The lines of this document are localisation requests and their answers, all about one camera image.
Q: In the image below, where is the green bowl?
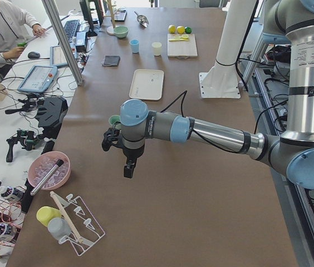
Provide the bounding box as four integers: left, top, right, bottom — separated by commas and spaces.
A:
114, 26, 129, 38

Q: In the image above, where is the pink bowl with ice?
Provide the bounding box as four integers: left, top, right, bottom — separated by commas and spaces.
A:
27, 151, 72, 191

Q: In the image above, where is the wooden mug tree stand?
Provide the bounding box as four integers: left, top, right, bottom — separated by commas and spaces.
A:
104, 0, 116, 36

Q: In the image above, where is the blue cup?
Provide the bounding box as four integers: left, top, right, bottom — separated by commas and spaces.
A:
130, 39, 140, 53

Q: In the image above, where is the black keyboard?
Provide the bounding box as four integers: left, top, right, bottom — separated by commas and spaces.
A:
63, 19, 80, 42

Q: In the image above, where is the cream yellow cup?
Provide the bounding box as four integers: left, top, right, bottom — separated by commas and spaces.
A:
151, 42, 162, 56

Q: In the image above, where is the green lime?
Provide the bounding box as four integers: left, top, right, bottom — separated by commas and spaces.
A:
185, 27, 192, 34

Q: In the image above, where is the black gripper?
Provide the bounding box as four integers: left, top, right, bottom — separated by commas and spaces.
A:
102, 127, 145, 178

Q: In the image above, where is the blue teach pendant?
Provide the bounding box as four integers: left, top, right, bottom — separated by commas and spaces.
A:
17, 65, 58, 93

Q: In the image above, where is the dark grey folded cloth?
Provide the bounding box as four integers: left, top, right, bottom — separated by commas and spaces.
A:
102, 55, 120, 67

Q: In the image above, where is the yellow knife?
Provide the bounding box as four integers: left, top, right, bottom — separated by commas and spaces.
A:
168, 39, 189, 42

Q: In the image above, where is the metal scoop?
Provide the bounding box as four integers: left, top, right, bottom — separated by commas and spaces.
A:
134, 11, 149, 28

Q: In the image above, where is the wooden cutting board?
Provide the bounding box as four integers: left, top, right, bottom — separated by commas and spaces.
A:
167, 33, 198, 58

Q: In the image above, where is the black computer mouse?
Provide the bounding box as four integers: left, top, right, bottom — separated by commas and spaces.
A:
27, 51, 41, 59

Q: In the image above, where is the yellow cup on rack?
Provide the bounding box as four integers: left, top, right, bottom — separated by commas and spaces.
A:
36, 206, 61, 227

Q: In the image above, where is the cream rabbit tray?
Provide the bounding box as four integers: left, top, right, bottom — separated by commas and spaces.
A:
129, 69, 164, 101

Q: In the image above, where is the person in white hoodie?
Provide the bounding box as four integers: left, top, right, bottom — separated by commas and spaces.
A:
0, 1, 45, 68

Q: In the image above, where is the aluminium frame post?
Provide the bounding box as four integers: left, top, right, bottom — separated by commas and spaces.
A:
42, 0, 84, 86

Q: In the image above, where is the wooden stick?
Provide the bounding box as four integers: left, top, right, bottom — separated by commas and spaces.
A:
50, 191, 83, 243

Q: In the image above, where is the grey cup on rack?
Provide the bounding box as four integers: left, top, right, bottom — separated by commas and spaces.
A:
47, 217, 72, 240

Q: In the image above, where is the white wire cup rack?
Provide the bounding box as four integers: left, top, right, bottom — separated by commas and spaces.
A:
58, 194, 105, 256

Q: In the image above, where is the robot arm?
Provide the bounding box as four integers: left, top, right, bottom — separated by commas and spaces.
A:
102, 1, 314, 189

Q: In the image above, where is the metal tube with black cap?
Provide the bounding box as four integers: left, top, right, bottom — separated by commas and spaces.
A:
30, 159, 64, 196

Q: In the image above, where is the green cup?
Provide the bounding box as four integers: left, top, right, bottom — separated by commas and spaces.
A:
109, 115, 121, 129

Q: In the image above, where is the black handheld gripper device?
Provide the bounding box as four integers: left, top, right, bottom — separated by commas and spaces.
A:
6, 129, 44, 162

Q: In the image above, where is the yellow lemon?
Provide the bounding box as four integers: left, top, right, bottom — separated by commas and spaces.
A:
176, 26, 185, 34
168, 24, 176, 34

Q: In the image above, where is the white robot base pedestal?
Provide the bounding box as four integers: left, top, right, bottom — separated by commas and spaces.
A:
199, 0, 258, 99

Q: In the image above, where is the black gripper stand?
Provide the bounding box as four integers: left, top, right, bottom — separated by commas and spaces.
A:
35, 97, 68, 139

